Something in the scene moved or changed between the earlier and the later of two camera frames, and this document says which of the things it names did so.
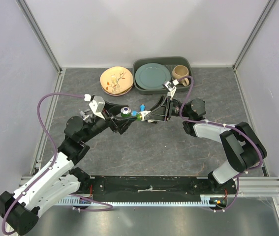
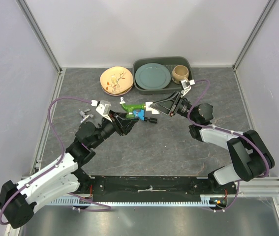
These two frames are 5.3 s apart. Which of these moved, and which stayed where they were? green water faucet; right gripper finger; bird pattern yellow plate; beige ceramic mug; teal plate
Moved: right gripper finger; green water faucet
Stayed: beige ceramic mug; teal plate; bird pattern yellow plate
